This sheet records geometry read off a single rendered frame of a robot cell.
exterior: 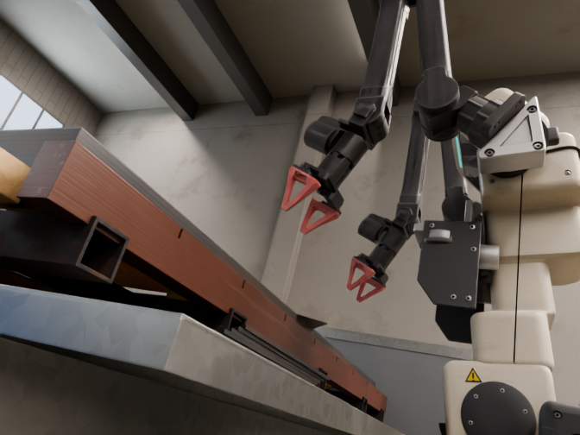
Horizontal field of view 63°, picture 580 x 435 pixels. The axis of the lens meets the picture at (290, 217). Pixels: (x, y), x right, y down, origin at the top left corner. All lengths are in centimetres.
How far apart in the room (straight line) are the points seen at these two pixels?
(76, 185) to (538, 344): 70
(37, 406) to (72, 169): 20
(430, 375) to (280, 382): 153
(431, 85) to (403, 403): 128
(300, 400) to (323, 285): 496
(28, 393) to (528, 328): 70
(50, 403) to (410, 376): 160
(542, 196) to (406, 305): 419
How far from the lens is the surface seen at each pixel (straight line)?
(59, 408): 44
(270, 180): 636
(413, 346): 193
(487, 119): 84
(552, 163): 96
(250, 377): 34
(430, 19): 109
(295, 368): 62
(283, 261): 548
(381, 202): 563
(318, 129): 95
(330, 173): 89
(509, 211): 97
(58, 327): 31
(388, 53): 105
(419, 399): 190
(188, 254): 60
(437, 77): 93
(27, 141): 58
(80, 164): 47
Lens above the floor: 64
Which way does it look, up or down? 24 degrees up
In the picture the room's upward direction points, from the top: 14 degrees clockwise
